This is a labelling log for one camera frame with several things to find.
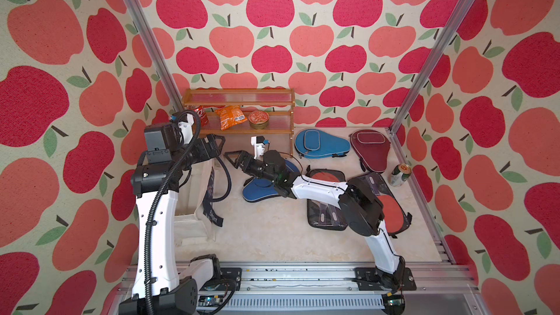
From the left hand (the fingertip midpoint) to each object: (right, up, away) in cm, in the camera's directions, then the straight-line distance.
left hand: (214, 144), depth 66 cm
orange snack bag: (-3, +14, +34) cm, 37 cm away
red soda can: (-15, +12, +32) cm, 37 cm away
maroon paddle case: (+68, -1, +43) cm, 81 cm away
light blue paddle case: (+37, +1, +44) cm, 58 cm away
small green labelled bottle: (+71, -13, +24) cm, 76 cm away
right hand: (+2, -6, +11) cm, 12 cm away
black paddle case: (+68, -30, +22) cm, 77 cm away
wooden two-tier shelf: (+13, +19, +52) cm, 57 cm away
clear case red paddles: (+38, -29, +21) cm, 52 cm away
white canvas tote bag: (-9, -28, +5) cm, 30 cm away
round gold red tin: (+11, +12, +32) cm, 36 cm away
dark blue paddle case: (+14, -16, +10) cm, 23 cm away
